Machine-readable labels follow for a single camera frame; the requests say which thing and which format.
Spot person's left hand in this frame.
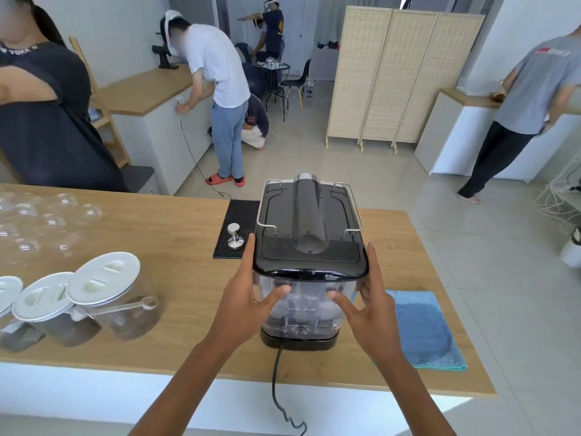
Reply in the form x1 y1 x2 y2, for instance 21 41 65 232
201 233 293 360

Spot person's right hand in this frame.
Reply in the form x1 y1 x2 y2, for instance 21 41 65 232
326 242 405 366

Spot clear plastic water tank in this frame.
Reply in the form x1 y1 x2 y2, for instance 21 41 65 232
253 271 360 340

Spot black espresso machine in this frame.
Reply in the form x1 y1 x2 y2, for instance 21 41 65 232
252 173 370 352

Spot metal coffee tamper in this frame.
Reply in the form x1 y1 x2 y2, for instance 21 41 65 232
226 222 245 250

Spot blue cloth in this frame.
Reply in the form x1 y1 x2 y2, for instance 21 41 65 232
373 290 468 372

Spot black rubber bar mat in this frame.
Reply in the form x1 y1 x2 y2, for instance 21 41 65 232
212 199 262 260

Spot clear plastic scoop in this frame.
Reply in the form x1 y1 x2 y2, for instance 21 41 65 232
70 296 160 323

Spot glass jar with white lid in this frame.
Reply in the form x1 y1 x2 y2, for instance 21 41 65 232
12 271 102 348
0 276 47 353
67 251 163 342

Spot white cabinet with wooden top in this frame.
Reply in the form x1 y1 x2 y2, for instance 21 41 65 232
97 63 215 196

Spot white waste bin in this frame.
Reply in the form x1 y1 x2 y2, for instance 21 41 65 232
559 225 581 269

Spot group of clear glass cups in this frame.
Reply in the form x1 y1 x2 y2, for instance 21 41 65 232
0 190 104 265

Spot wooden ladder shelf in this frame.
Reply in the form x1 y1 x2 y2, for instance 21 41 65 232
68 36 133 170

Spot black chair with wooden legs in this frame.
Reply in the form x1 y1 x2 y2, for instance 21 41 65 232
280 58 313 112

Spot black round table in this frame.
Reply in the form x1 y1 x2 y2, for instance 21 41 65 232
251 61 292 123

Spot bamboo folding screen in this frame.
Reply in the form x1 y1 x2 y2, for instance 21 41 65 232
325 5 487 154

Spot white headset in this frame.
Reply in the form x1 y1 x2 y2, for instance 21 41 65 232
163 9 183 58

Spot grey curtains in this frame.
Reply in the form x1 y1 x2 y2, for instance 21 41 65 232
313 0 364 47

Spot black power cable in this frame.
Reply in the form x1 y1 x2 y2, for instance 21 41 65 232
271 342 309 436

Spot white headset cable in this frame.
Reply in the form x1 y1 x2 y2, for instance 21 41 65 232
176 96 233 199

